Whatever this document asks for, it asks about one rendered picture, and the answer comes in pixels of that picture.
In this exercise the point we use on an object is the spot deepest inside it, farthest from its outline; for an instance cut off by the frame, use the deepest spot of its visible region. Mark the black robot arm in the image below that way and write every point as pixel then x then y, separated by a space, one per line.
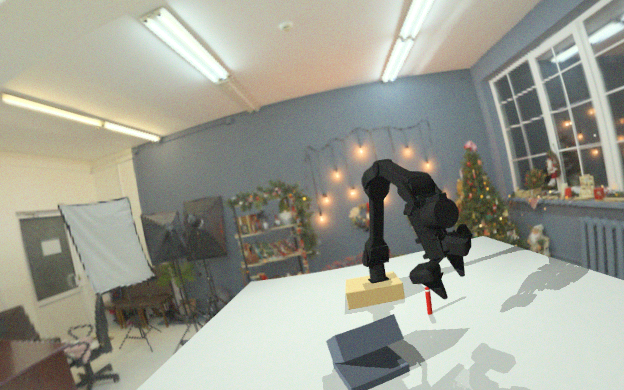
pixel 427 209

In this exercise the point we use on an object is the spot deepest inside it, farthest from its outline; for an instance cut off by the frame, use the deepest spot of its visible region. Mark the red peg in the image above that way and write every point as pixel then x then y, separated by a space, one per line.
pixel 428 300

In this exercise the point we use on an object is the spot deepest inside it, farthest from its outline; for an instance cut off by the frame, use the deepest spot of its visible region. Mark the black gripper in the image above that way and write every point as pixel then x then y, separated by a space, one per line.
pixel 429 273

